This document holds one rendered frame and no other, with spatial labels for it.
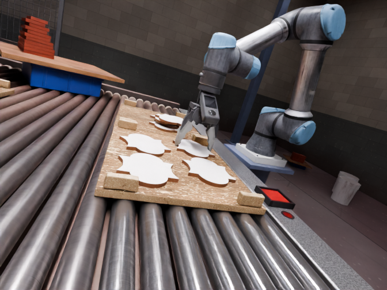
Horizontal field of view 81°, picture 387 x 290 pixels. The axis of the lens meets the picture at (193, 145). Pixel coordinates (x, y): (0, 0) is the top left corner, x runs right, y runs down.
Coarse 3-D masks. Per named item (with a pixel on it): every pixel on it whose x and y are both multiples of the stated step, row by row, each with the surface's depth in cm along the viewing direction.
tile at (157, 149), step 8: (120, 136) 64; (128, 136) 65; (136, 136) 67; (144, 136) 69; (128, 144) 59; (136, 144) 61; (144, 144) 63; (152, 144) 65; (160, 144) 67; (144, 152) 58; (152, 152) 59; (160, 152) 60; (168, 152) 65
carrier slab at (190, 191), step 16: (112, 144) 59; (112, 160) 50; (176, 160) 61; (176, 176) 52; (96, 192) 39; (112, 192) 39; (128, 192) 40; (144, 192) 42; (160, 192) 43; (176, 192) 45; (192, 192) 47; (208, 192) 49; (224, 192) 51; (208, 208) 46; (224, 208) 46; (240, 208) 47; (256, 208) 49
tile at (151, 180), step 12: (120, 156) 51; (132, 156) 53; (144, 156) 55; (120, 168) 46; (132, 168) 47; (144, 168) 49; (156, 168) 50; (168, 168) 52; (144, 180) 44; (156, 180) 45; (168, 180) 48
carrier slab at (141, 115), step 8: (120, 112) 95; (128, 112) 99; (136, 112) 104; (144, 112) 108; (152, 112) 114; (136, 120) 90; (144, 120) 93; (152, 120) 97; (136, 128) 79; (144, 128) 82; (152, 128) 85; (192, 128) 105
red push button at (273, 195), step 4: (264, 192) 60; (268, 192) 61; (272, 192) 61; (276, 192) 62; (268, 196) 58; (272, 196) 59; (276, 196) 60; (280, 196) 60; (276, 200) 57; (280, 200) 58; (284, 200) 59
